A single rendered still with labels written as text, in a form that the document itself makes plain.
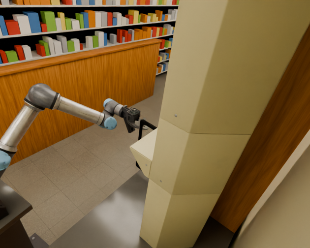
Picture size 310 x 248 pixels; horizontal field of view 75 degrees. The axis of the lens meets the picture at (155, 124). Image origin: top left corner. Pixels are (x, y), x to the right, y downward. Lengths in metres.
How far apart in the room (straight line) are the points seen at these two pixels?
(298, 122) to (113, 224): 1.01
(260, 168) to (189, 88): 0.60
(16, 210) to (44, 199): 1.19
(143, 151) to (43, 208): 1.87
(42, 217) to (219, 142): 2.11
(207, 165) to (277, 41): 0.41
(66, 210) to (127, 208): 1.24
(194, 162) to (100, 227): 0.74
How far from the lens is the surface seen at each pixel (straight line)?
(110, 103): 1.36
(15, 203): 1.46
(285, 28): 0.56
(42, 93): 1.18
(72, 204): 2.49
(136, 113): 1.24
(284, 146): 0.95
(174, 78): 0.56
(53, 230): 2.39
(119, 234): 1.24
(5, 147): 1.37
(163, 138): 0.67
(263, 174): 1.05
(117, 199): 1.34
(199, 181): 0.78
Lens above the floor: 2.06
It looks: 36 degrees down
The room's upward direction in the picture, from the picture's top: 9 degrees clockwise
